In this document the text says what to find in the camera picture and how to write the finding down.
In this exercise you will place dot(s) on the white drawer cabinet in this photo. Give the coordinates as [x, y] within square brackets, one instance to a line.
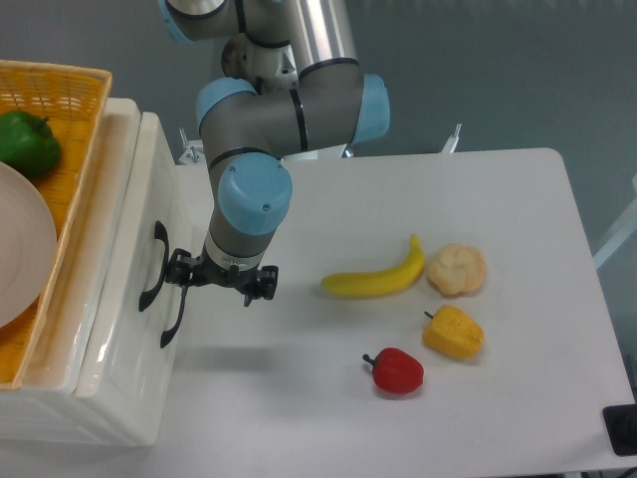
[45, 407]

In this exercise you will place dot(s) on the beige round plate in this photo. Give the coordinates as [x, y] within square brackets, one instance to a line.
[28, 244]

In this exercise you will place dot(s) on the orange woven basket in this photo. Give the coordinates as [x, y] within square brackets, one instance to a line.
[74, 99]

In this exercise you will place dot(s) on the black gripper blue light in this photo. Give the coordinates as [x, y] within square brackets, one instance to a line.
[216, 267]

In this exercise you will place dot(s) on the yellow banana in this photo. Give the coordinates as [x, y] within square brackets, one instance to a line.
[372, 284]

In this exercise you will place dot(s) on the white top drawer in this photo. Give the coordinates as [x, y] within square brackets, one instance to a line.
[126, 371]

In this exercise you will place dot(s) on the black device at table edge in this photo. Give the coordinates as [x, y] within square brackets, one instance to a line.
[620, 422]

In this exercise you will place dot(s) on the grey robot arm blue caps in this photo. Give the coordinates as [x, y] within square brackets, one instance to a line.
[252, 193]

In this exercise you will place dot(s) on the yellow bell pepper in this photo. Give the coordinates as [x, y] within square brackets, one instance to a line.
[453, 333]

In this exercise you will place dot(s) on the round bread roll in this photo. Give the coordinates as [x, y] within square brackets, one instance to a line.
[457, 269]

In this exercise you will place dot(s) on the green bell pepper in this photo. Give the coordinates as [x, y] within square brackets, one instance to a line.
[28, 144]

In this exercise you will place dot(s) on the red bell pepper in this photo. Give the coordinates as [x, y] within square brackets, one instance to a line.
[395, 371]

